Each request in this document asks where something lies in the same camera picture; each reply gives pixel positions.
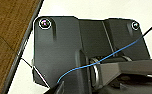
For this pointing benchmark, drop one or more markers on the grey robot body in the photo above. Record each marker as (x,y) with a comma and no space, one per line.
(125,71)

